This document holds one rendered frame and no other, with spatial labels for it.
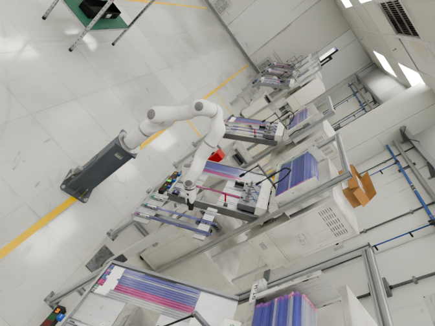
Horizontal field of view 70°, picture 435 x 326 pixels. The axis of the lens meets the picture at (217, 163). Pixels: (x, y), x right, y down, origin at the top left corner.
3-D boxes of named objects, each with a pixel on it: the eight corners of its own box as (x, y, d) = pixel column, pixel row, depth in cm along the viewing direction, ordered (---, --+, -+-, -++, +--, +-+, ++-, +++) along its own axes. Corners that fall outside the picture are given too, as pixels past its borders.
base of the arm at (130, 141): (115, 143, 224) (131, 129, 216) (122, 128, 238) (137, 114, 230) (136, 158, 233) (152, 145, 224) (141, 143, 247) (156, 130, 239)
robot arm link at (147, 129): (136, 121, 224) (158, 102, 213) (153, 125, 239) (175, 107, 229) (142, 136, 220) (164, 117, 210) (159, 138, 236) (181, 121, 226)
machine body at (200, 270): (134, 256, 275) (184, 228, 247) (166, 213, 336) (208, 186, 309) (181, 307, 286) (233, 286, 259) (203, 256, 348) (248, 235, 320)
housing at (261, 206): (252, 222, 231) (256, 206, 224) (261, 190, 274) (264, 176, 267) (262, 225, 229) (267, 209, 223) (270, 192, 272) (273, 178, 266)
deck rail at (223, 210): (166, 199, 240) (167, 192, 237) (167, 198, 242) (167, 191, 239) (257, 224, 228) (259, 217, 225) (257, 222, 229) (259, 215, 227)
